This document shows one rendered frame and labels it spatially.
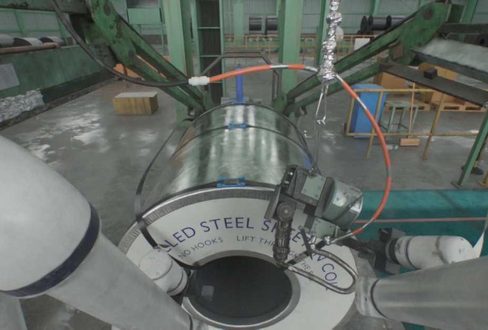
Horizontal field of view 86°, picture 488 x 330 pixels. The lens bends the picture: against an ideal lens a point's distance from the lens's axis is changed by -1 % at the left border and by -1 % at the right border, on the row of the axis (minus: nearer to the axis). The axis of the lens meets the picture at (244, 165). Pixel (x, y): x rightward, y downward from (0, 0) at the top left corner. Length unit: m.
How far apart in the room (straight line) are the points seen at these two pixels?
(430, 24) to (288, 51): 4.17
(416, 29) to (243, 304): 1.63
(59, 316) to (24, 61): 2.04
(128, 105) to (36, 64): 6.28
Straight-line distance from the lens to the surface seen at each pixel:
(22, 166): 0.31
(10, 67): 0.93
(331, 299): 1.50
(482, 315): 0.40
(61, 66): 1.10
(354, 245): 1.00
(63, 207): 0.31
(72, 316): 2.61
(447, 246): 0.78
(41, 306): 2.80
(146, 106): 7.10
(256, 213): 1.07
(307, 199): 0.88
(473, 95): 1.31
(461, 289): 0.41
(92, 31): 1.42
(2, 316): 0.51
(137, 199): 1.21
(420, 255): 0.82
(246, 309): 1.66
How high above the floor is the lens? 1.90
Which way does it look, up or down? 27 degrees down
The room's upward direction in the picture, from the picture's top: straight up
